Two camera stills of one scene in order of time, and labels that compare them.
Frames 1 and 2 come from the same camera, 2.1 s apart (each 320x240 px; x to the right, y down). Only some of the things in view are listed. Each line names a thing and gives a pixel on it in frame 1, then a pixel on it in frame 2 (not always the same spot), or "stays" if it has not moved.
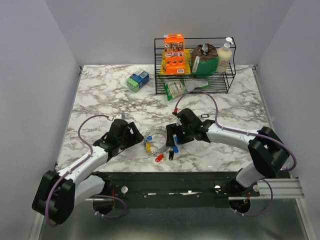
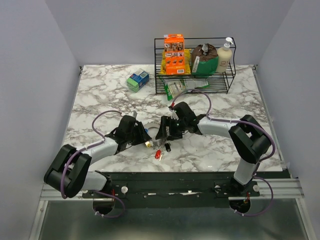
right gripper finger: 182,137 → 175,133
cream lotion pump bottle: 225,56 stays
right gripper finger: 171,129 → 165,122
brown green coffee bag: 204,60 stays
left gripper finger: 133,135 → 142,136
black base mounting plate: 173,190 stays
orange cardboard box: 174,54 stays
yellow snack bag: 187,65 stays
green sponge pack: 139,78 stays
